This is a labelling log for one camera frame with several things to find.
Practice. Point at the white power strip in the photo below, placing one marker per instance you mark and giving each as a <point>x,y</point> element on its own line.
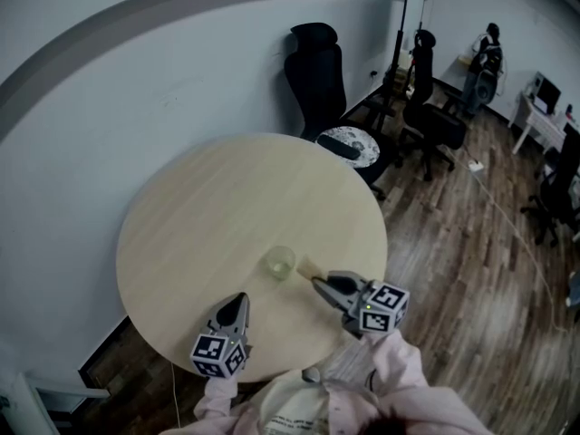
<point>476,166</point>

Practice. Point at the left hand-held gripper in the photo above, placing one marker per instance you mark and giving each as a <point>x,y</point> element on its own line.
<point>215,356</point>

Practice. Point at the person's left forearm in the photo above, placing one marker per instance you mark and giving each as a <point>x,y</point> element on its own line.
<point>217,397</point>

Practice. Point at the person's pink striped shirt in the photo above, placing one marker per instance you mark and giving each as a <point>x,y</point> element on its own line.
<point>299,408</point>

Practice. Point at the black chair armrest pad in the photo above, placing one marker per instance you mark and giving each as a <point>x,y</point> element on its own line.
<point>338,147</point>

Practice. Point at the floral round seat cushion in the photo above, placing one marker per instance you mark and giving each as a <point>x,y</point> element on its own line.
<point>364,145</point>

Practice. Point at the translucent pale cup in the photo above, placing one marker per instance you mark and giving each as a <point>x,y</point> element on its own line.
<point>278,265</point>

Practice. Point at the small pale yellow piece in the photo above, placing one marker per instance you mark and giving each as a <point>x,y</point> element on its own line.
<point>309,267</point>

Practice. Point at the white shelf frame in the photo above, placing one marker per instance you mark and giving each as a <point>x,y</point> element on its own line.
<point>31,401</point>

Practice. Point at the black office chair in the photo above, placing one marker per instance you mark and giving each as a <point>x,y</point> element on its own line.
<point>317,80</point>
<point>564,184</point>
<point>430,116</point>

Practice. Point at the person's right forearm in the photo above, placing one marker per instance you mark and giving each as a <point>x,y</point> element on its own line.
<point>394,360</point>

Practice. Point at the computer monitor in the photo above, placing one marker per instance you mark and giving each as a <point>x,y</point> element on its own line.
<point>547,94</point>

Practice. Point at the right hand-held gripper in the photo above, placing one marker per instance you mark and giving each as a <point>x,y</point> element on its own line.
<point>380,315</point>

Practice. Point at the yellowish storage box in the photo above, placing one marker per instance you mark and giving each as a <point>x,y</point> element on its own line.
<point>404,73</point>

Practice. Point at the bluish grey bundle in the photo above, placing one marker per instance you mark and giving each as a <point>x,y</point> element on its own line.
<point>575,297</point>

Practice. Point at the small grey chest device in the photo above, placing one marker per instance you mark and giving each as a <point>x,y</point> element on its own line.
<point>311,374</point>

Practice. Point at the white desk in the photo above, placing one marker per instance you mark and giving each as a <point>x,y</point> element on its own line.
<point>541,125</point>

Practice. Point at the black framed board stand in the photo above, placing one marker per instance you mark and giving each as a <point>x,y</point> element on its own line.
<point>399,39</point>

